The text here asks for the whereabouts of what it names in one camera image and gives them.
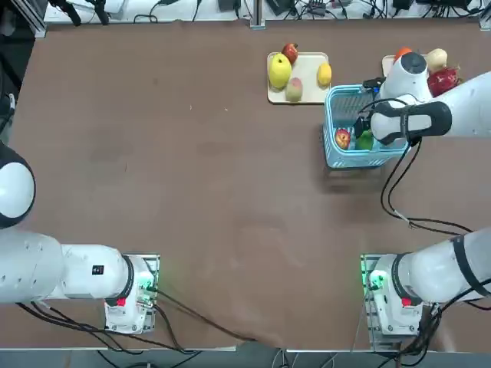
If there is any black table cable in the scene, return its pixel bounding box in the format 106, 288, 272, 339
153, 289, 265, 343

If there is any yellow lemon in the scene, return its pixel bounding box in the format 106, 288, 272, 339
317, 62, 333, 87

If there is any pink peach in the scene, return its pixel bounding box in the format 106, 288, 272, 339
285, 77, 304, 103

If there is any red pomegranate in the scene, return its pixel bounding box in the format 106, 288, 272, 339
282, 42, 300, 65

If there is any pale round pear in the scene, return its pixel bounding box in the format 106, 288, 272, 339
425, 48, 449, 74

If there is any beige plastic tray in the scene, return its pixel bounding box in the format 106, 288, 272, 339
266, 51, 331, 105
381, 54, 402, 80

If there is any green apple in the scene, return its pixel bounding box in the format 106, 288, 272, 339
354, 130, 375, 151

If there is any black orange electronic device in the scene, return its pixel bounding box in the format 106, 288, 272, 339
306, 0, 329, 16

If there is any black ribbed power adapter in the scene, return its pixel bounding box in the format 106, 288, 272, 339
265, 0, 296, 17

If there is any red dragon fruit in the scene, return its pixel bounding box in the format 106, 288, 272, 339
426, 64, 464, 99

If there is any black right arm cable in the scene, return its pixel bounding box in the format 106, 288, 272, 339
358, 97, 475, 235

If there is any light blue plastic basket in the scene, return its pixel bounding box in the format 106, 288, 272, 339
323, 84, 410, 170

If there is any white box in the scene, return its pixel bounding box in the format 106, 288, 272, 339
103, 0, 130, 15

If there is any black tripod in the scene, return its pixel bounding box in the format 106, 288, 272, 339
48, 0, 112, 27

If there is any red apple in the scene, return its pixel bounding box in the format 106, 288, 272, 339
334, 127, 352, 151

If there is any large yellow-green fruit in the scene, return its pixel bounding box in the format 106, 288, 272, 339
267, 53, 293, 90

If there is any aluminium frame post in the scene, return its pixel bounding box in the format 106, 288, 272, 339
249, 0, 266, 30

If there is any dark grey box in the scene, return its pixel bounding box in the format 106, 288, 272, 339
416, 0, 473, 7

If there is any aluminium corner post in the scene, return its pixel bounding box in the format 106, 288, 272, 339
7, 0, 48, 38
478, 0, 491, 30

